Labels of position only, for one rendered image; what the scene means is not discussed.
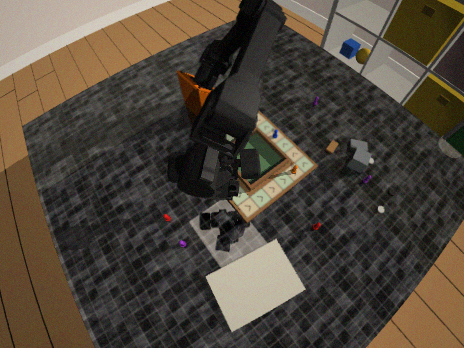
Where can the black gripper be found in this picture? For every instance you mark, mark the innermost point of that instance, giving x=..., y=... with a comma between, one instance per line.
x=249, y=162

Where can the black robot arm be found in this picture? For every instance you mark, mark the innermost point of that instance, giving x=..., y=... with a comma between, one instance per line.
x=232, y=107

